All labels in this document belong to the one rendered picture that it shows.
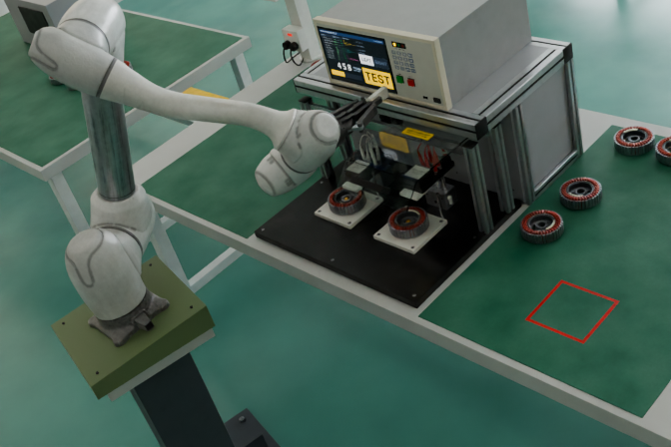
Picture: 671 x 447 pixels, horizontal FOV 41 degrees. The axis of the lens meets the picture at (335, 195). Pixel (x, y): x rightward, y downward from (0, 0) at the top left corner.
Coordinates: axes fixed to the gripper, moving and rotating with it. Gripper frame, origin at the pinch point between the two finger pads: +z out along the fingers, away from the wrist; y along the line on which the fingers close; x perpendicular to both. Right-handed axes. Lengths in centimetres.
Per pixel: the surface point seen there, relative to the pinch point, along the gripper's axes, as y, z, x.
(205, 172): -86, -10, -43
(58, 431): -117, -90, -118
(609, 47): -75, 226, -119
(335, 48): -22.8, 9.5, 5.4
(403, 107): 1.4, 6.9, -6.7
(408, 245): 8.4, -9.5, -40.0
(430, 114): 10.7, 6.9, -6.8
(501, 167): 23.7, 15.6, -25.6
